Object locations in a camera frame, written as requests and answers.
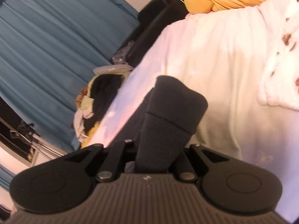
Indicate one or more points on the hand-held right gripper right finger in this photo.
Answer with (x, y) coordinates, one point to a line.
(184, 165)

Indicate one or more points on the white fluffy spotted blanket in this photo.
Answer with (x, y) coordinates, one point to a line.
(282, 74)

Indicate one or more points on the crinkled plastic wrap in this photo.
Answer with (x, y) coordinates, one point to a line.
(123, 53)

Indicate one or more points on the white duvet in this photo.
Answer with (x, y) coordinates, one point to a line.
(222, 63)

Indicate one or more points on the black armchair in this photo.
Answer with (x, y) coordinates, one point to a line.
(156, 23)

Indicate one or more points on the blue curtain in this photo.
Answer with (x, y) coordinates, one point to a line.
(53, 51)
(5, 177)

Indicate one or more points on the pile of clothes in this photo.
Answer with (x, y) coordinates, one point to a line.
(102, 93)

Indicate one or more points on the black sweatpants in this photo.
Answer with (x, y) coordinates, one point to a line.
(168, 112)

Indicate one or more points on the metal rod stand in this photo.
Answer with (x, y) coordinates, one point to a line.
(37, 141)

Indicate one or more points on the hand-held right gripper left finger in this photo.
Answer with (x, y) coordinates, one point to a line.
(114, 161)

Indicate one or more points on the dark window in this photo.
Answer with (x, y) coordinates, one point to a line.
(11, 130)

